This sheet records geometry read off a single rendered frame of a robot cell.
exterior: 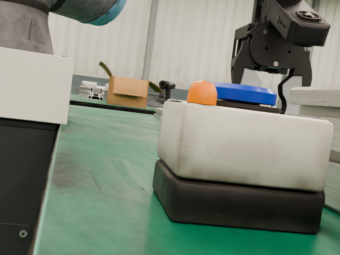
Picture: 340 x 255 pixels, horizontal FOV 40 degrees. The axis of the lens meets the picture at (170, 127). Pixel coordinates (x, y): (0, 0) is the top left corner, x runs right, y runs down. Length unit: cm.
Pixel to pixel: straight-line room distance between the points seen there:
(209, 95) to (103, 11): 73
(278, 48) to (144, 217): 40
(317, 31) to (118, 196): 32
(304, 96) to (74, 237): 24
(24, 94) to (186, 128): 55
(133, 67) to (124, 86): 893
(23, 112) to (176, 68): 1087
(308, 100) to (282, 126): 14
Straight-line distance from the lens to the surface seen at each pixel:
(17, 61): 76
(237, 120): 23
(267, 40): 60
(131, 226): 22
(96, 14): 94
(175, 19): 1171
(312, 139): 25
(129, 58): 1142
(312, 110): 40
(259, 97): 26
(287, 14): 54
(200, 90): 23
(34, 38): 84
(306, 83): 62
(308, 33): 52
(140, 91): 247
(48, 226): 21
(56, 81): 76
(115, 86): 246
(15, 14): 83
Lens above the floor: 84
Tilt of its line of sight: 3 degrees down
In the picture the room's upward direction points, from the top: 7 degrees clockwise
